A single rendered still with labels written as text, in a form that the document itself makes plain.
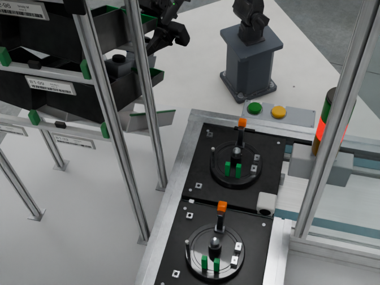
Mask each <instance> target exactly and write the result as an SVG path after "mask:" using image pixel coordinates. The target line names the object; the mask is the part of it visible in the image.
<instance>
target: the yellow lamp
mask: <svg viewBox="0 0 380 285"><path fill-rule="evenodd" d="M319 144H320V141H319V139H318V138H317V136H316V134H315V137H314V141H313V145H312V152H313V154H314V155H315V156H316V155H317V151H318V148H319Z"/></svg>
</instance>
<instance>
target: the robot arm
mask: <svg viewBox="0 0 380 285"><path fill-rule="evenodd" d="M138 1H139V8H141V9H142V10H141V14H144V15H148V16H152V17H155V18H158V21H157V29H155V30H154V35H153V37H152V39H151V40H150V41H149V43H148V44H147V46H146V52H147V57H148V56H150V55H151V54H153V53H155V52H156V51H158V50H161V49H163V48H165V47H167V46H172V45H173V43H172V42H173V40H175V43H176V44H178V45H181V46H187V45H188V43H189V41H190V36H189V34H188V31H187V29H186V27H185V25H184V24H181V23H178V22H175V21H172V19H176V18H177V17H178V15H177V11H178V9H179V8H180V7H181V5H182V4H183V2H184V1H187V2H190V1H191V0H138ZM232 7H233V12H234V14H235V15H236V16H237V17H239V18H240V19H241V22H240V26H239V32H238V33H237V35H238V36H239V38H240V39H241V41H242V42H243V43H244V44H245V45H246V46H251V45H254V44H257V43H259V42H262V41H265V37H264V36H263V31H264V27H265V26H267V25H268V23H269V20H270V19H269V18H268V17H267V16H265V15H264V14H263V12H264V0H235V1H234V4H233V5H232Z"/></svg>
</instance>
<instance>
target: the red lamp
mask: <svg viewBox="0 0 380 285"><path fill-rule="evenodd" d="M324 128H325V124H324V122H323V121H322V119H321V117H320V119H319V123H318V127H317V130H316V136H317V138H318V139H319V141H321V138H322V134H323V131H324Z"/></svg>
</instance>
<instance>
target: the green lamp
mask: <svg viewBox="0 0 380 285"><path fill-rule="evenodd" d="M330 107H331V105H330V104H329V103H328V101H327V99H326V98H325V102H324V104H323V108H322V112H321V119H322V121H323V122H324V124H326V121H327V117H328V115H329V111H330Z"/></svg>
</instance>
